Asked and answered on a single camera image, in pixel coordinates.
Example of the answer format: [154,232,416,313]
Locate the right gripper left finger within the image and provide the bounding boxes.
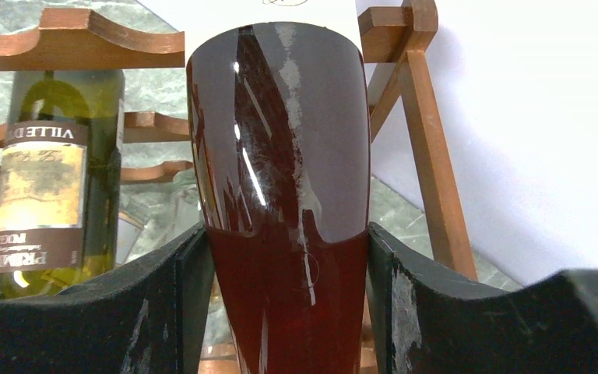
[0,224,214,373]

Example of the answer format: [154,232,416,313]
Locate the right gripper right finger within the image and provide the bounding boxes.
[366,224,598,373]

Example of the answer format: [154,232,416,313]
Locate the dark red wine bottle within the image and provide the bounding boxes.
[185,1,370,373]

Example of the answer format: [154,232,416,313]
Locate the clear bottle lower rack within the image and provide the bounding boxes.
[115,170,202,266]

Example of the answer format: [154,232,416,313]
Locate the green bottle brown label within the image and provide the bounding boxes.
[0,69,125,299]

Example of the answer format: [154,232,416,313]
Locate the wooden wine rack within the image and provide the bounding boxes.
[0,1,476,373]

